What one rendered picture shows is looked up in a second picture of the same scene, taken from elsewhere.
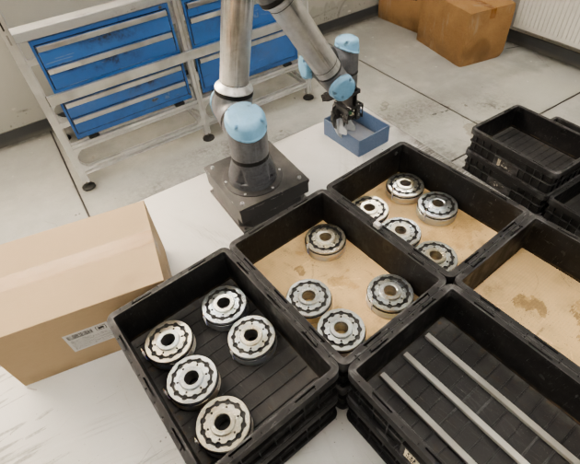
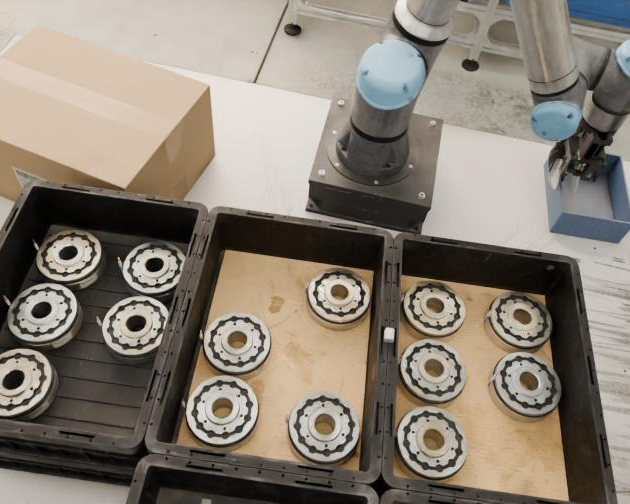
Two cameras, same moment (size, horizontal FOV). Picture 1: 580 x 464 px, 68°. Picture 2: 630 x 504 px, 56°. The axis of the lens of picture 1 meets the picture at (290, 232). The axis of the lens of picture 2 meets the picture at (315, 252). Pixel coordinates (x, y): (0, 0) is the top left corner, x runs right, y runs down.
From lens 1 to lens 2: 0.43 m
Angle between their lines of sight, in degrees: 23
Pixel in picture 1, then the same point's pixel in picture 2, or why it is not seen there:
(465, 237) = (514, 457)
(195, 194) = (310, 121)
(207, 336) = (113, 284)
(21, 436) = not seen: outside the picture
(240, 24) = not seen: outside the picture
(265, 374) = (112, 376)
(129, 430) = not seen: outside the picture
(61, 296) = (32, 125)
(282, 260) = (273, 274)
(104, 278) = (83, 139)
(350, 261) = (340, 346)
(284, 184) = (394, 190)
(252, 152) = (370, 119)
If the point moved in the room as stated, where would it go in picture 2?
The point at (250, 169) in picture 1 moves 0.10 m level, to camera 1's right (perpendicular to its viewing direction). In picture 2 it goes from (360, 140) to (401, 167)
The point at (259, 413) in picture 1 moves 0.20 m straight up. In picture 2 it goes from (61, 407) to (15, 346)
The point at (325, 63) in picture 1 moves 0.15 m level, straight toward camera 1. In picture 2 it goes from (542, 68) to (481, 109)
